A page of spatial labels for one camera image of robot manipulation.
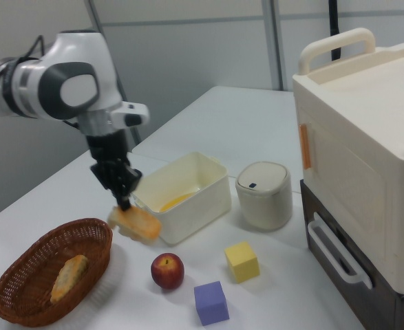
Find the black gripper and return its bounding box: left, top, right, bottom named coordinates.
left=84, top=129, right=143, bottom=212

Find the orange-topped bread roll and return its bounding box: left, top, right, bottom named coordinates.
left=107, top=206, right=162, bottom=245

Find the pale ridged bread roll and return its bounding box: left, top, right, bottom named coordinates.
left=50, top=254, right=89, bottom=304

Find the white plastic container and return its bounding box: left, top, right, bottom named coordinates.
left=129, top=151, right=232, bottom=246

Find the red apple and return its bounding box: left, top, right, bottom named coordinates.
left=150, top=252, right=185, bottom=290

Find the brown wicker basket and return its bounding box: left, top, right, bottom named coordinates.
left=0, top=217, right=114, bottom=327

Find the small white lidded bin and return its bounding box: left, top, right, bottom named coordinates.
left=235, top=161, right=294, bottom=232

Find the yellow cube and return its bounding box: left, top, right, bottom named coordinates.
left=224, top=241, right=261, bottom=285

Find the purple cube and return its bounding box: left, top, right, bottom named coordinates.
left=193, top=280, right=231, bottom=327

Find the orange oven door strip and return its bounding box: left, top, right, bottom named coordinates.
left=299, top=123, right=313, bottom=170

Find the white toy oven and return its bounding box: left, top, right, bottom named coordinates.
left=292, top=27, right=404, bottom=295

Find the black vertical pole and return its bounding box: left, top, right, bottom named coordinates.
left=327, top=0, right=343, bottom=62

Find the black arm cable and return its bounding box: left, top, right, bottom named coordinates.
left=0, top=34, right=56, bottom=107

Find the white drawer handle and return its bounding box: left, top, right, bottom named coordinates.
left=306, top=219, right=374, bottom=294

